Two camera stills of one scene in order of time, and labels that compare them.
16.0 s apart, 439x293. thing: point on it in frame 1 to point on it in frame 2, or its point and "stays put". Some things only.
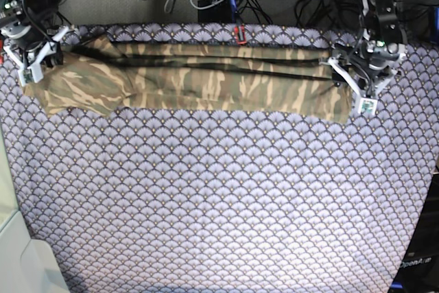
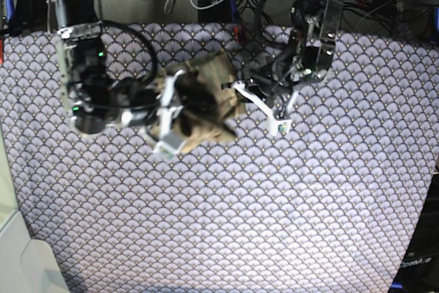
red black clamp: [238, 41] stays put
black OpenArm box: [420, 272] stays put
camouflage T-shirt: [94, 74] to [207, 111]
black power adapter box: [222, 12] stays put
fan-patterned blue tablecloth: [164, 201] stays put
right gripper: [365, 66] to [275, 103]
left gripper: [31, 50] to [164, 113]
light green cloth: [27, 265] stays put
